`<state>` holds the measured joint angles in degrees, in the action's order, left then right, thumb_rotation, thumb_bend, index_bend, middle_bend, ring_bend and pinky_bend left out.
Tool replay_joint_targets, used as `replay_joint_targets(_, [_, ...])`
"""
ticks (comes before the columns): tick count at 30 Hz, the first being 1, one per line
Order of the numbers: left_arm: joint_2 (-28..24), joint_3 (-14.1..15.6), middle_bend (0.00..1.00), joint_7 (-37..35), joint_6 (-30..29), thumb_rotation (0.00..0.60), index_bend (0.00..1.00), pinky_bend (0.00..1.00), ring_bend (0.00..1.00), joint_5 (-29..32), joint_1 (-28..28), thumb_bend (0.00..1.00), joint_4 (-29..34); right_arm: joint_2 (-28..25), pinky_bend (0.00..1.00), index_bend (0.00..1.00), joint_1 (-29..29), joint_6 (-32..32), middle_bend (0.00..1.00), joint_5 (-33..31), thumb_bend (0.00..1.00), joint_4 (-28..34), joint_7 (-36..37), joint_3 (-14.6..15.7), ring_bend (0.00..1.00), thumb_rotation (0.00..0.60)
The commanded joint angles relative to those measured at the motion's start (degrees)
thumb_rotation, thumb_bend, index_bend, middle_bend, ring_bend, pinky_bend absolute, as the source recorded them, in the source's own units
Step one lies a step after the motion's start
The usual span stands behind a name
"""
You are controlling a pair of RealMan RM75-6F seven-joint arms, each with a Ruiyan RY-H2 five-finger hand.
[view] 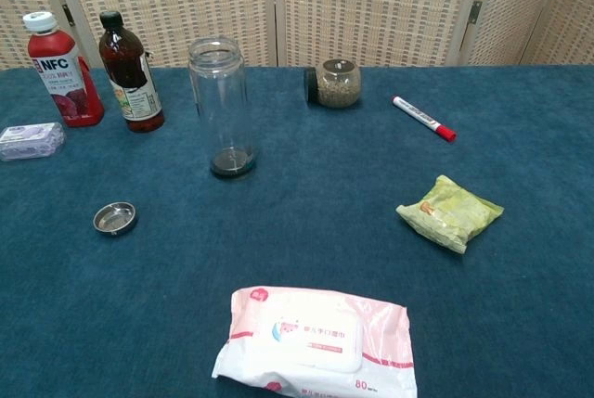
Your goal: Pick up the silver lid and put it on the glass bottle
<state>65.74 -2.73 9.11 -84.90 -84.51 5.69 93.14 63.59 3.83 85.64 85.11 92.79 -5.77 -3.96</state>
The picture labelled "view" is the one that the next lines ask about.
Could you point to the green snack packet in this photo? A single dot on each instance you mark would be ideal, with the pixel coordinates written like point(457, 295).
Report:
point(450, 217)

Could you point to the glass jar with seeds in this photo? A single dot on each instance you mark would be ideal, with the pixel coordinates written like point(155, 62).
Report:
point(338, 87)

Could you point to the clear glass cup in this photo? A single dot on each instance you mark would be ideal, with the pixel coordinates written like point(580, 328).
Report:
point(218, 92)

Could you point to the red NFC juice bottle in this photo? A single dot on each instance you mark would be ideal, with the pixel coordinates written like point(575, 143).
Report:
point(65, 85)

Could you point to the pink white wet wipes pack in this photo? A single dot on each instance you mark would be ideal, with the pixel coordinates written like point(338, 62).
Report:
point(306, 342)

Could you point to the woven folding screen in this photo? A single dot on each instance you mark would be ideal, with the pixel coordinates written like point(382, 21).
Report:
point(371, 3)

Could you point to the metal screen hinge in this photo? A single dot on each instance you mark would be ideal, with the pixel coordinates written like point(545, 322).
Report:
point(474, 9)
point(68, 15)

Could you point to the brown bottle black cap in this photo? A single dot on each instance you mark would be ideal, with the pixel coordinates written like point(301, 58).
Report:
point(134, 92)

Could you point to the purple clear plastic pack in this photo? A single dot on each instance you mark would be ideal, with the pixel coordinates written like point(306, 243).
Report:
point(30, 140)

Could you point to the blue table cloth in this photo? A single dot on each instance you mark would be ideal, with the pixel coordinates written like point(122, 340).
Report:
point(297, 240)

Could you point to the red white marker pen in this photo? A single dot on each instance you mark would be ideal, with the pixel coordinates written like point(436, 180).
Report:
point(422, 117)

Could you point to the round metal lid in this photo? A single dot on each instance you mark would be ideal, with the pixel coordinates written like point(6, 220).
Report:
point(114, 218)

